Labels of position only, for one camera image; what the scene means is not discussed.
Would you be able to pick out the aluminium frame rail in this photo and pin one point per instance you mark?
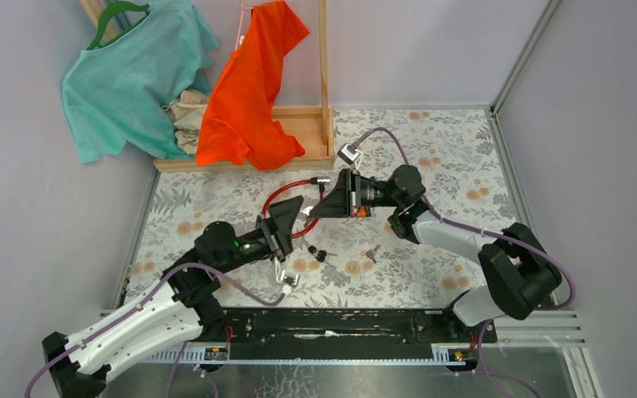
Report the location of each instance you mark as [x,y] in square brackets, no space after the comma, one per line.
[530,44]

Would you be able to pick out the pink clothes hanger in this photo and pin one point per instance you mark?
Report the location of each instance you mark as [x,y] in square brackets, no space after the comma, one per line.
[246,11]

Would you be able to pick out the silver keys on ring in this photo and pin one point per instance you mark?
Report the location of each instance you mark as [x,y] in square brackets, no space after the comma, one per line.
[371,253]

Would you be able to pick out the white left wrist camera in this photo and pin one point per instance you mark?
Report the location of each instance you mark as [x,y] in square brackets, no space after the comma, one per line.
[283,277]

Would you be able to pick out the orange shirt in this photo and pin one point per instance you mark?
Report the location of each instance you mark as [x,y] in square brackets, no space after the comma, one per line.
[237,125]

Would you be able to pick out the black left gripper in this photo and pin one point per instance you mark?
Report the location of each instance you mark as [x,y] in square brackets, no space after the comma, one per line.
[284,215]

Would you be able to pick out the green clothes hanger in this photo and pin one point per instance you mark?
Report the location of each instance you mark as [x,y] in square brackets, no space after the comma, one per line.
[105,17]

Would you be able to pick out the wooden clothes rack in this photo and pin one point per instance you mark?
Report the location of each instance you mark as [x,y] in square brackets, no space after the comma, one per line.
[312,125]

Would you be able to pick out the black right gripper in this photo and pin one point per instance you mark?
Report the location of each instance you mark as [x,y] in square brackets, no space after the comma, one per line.
[344,200]

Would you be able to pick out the teal shirt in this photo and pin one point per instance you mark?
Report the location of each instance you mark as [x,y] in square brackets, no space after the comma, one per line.
[115,94]

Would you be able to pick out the floral table mat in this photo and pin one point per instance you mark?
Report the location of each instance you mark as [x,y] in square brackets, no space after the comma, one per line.
[461,171]

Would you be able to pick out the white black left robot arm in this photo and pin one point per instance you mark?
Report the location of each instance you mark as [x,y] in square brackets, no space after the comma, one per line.
[179,307]

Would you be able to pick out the black headed keys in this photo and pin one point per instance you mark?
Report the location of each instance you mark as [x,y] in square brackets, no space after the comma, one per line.
[320,255]

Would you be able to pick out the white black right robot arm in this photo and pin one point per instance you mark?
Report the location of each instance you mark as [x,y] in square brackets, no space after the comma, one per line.
[518,273]

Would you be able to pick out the beige crumpled cloth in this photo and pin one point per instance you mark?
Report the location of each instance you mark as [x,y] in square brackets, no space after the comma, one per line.
[186,114]

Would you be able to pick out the orange black padlock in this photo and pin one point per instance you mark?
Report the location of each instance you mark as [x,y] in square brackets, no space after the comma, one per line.
[361,212]

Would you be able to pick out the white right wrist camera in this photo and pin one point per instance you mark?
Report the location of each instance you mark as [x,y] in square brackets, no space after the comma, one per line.
[351,155]

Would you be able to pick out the red cable lock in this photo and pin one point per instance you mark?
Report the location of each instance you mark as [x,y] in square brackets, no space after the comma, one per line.
[320,182]

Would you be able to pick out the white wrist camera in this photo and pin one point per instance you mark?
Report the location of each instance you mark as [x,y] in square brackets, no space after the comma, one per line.
[283,277]
[351,155]

